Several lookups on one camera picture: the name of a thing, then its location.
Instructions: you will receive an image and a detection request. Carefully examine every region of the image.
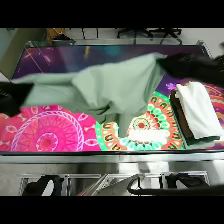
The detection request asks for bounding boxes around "silver frame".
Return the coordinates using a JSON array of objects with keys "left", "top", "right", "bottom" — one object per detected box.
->
[{"left": 0, "top": 150, "right": 224, "bottom": 197}]

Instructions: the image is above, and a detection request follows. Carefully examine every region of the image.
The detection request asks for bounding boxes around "pale green shirt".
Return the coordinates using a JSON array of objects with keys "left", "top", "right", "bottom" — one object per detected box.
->
[{"left": 11, "top": 52, "right": 168, "bottom": 138}]

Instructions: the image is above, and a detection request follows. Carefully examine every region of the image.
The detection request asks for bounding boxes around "dark green folded garment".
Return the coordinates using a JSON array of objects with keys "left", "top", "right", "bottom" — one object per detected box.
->
[{"left": 168, "top": 91, "right": 223, "bottom": 147}]

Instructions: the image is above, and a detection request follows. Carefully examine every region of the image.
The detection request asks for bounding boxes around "brown folded garment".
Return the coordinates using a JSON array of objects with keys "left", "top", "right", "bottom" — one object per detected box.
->
[{"left": 170, "top": 90, "right": 196, "bottom": 141}]

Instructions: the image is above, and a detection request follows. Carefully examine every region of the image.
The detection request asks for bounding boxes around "black cable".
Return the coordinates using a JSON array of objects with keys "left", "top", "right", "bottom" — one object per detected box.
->
[{"left": 126, "top": 175, "right": 224, "bottom": 197}]

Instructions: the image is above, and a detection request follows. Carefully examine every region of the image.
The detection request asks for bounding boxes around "white folded garment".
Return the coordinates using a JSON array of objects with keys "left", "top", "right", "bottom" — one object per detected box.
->
[{"left": 175, "top": 81, "right": 224, "bottom": 141}]

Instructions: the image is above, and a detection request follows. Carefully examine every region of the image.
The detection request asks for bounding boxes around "black office chair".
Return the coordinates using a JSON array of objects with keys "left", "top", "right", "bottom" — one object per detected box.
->
[
  {"left": 148, "top": 27, "right": 183, "bottom": 39},
  {"left": 116, "top": 27, "right": 148, "bottom": 40}
]

